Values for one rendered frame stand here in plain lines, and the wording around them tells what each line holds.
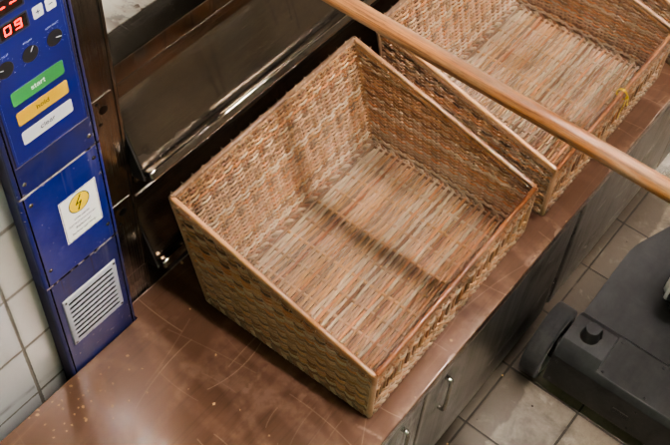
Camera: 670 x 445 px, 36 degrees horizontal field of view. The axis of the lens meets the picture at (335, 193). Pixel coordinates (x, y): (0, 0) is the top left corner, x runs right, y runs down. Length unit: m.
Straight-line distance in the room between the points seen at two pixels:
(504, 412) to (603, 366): 0.28
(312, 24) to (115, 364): 0.74
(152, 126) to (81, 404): 0.54
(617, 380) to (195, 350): 1.03
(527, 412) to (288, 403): 0.87
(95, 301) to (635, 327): 1.35
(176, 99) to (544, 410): 1.31
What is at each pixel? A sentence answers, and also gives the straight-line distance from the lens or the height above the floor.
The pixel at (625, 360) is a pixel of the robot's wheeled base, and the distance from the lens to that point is 2.52.
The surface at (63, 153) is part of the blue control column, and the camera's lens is 1.55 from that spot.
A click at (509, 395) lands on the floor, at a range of 2.62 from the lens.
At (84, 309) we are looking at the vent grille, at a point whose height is 0.74.
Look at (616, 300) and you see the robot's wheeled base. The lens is 2.63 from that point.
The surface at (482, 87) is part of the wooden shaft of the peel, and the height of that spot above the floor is 1.20.
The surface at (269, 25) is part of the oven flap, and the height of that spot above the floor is 1.02.
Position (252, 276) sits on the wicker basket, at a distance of 1.79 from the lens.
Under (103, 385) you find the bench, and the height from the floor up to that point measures 0.58.
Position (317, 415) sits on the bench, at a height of 0.58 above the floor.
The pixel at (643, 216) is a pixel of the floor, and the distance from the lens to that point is 3.04.
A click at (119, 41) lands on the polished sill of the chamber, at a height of 1.18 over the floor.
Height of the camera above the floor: 2.28
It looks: 52 degrees down
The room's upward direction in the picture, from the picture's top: 4 degrees clockwise
